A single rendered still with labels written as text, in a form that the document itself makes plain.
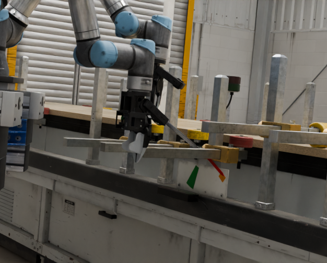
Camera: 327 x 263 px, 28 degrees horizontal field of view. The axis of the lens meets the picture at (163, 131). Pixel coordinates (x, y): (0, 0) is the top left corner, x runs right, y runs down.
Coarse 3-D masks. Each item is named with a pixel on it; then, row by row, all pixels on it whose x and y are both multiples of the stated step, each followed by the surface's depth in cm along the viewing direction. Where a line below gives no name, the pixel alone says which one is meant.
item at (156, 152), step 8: (152, 152) 198; (160, 152) 200; (168, 152) 202; (176, 152) 204; (184, 152) 206; (192, 152) 208; (200, 152) 210; (208, 152) 212; (216, 152) 214; (240, 152) 221; (240, 160) 222
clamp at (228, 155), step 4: (208, 148) 220; (212, 148) 218; (216, 148) 217; (220, 148) 215; (224, 148) 214; (228, 148) 212; (232, 148) 214; (236, 148) 215; (220, 152) 215; (224, 152) 214; (228, 152) 213; (232, 152) 214; (236, 152) 215; (220, 156) 215; (224, 156) 214; (228, 156) 213; (232, 156) 214; (236, 156) 215; (216, 160) 217; (220, 160) 215; (224, 160) 214; (228, 160) 213; (232, 160) 214; (236, 160) 215
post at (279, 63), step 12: (276, 60) 198; (276, 72) 198; (276, 84) 198; (276, 96) 198; (276, 108) 199; (276, 120) 199; (264, 144) 201; (276, 144) 200; (264, 156) 201; (276, 156) 201; (264, 168) 201; (276, 168) 201; (264, 180) 200; (264, 192) 200
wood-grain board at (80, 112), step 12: (60, 108) 373; (72, 108) 394; (84, 108) 417; (108, 120) 299; (120, 120) 291; (180, 120) 352; (192, 120) 370; (288, 144) 214; (300, 144) 219; (312, 156) 206; (324, 156) 203
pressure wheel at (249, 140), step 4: (232, 136) 220; (236, 136) 220; (240, 136) 222; (244, 136) 225; (232, 140) 220; (236, 140) 219; (240, 140) 219; (244, 140) 219; (248, 140) 219; (252, 140) 221; (236, 144) 219; (240, 144) 219; (244, 144) 219; (248, 144) 219; (252, 144) 221; (240, 148) 221; (240, 164) 223
